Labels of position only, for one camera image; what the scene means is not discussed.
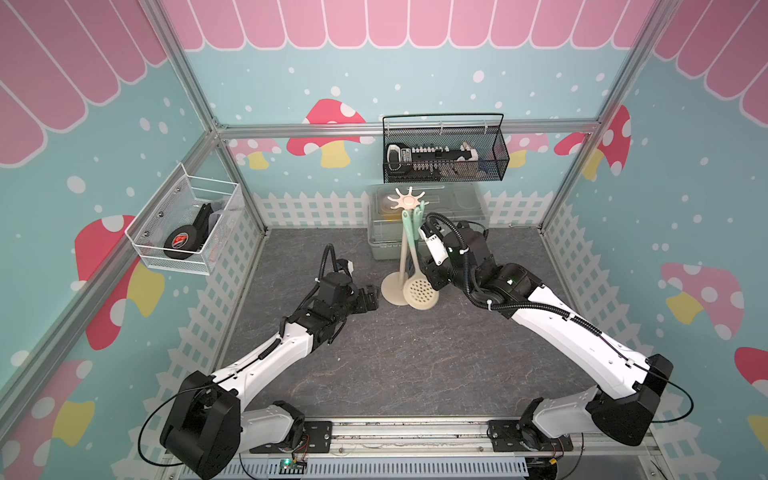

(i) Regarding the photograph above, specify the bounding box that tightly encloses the grey skimmer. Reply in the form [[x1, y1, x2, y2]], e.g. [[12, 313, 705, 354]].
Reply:
[[413, 201, 426, 241]]

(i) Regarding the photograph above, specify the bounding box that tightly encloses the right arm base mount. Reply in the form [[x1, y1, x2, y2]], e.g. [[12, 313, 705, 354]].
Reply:
[[486, 419, 574, 457]]

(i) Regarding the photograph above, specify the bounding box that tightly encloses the cream skimmer green handle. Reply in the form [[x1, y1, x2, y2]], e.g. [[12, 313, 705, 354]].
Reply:
[[403, 210, 439, 311]]

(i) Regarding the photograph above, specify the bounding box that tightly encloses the green clear-lid storage box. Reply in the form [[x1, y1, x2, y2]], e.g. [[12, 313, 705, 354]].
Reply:
[[367, 183, 489, 261]]

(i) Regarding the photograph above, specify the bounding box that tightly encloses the cream utensil rack stand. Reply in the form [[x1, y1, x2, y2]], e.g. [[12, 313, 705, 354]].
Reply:
[[381, 187, 424, 306]]

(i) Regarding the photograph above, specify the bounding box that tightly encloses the clear wall bin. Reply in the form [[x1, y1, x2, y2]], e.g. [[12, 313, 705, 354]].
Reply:
[[125, 164, 244, 276]]

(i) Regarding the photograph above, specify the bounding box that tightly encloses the black tape roll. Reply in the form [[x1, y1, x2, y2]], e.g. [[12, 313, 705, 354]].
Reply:
[[163, 203, 213, 260]]

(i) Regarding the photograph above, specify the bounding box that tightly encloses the black wire wall basket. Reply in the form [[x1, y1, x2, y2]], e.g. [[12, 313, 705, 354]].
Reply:
[[381, 113, 510, 183]]

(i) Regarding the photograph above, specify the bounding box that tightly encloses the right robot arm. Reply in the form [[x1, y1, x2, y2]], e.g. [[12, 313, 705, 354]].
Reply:
[[412, 212, 673, 451]]

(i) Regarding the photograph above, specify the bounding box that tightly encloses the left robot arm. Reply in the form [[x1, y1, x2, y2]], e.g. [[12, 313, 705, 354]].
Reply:
[[159, 244, 380, 479]]

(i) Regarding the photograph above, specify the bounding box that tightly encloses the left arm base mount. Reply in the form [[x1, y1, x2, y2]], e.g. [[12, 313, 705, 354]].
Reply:
[[249, 421, 333, 454]]

